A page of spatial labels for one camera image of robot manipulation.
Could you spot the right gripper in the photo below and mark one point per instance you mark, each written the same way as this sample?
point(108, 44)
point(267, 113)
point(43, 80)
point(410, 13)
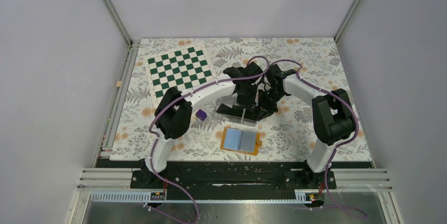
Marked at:
point(264, 109)

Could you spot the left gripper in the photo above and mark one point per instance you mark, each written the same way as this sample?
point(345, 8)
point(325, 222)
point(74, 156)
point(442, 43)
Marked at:
point(250, 102)

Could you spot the clear plastic card box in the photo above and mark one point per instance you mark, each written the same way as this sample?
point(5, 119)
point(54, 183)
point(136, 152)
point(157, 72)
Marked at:
point(241, 121)

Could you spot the orange leather card holder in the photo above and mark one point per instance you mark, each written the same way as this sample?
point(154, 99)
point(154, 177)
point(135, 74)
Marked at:
point(241, 141)

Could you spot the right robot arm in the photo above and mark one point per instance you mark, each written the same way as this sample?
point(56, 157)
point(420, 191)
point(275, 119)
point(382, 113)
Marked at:
point(335, 123)

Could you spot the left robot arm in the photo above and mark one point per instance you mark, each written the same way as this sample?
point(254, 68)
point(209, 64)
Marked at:
point(173, 115)

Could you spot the floral patterned table mat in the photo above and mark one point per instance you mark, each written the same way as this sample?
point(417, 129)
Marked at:
point(287, 135)

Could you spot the green white purple toy blocks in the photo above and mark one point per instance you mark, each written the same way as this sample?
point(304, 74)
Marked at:
point(201, 115)

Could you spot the green white chessboard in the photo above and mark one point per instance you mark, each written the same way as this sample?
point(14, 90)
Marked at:
point(183, 68)

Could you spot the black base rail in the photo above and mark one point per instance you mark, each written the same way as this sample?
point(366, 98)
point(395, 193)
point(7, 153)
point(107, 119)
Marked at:
point(246, 180)

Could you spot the right aluminium frame post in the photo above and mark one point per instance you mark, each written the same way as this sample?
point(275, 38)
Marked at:
point(346, 20)

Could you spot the aluminium frame post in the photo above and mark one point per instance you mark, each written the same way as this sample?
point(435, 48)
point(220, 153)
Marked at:
point(346, 20)
point(118, 22)

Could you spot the left aluminium frame post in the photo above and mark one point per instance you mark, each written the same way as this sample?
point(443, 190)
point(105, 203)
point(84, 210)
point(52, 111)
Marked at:
point(118, 22)

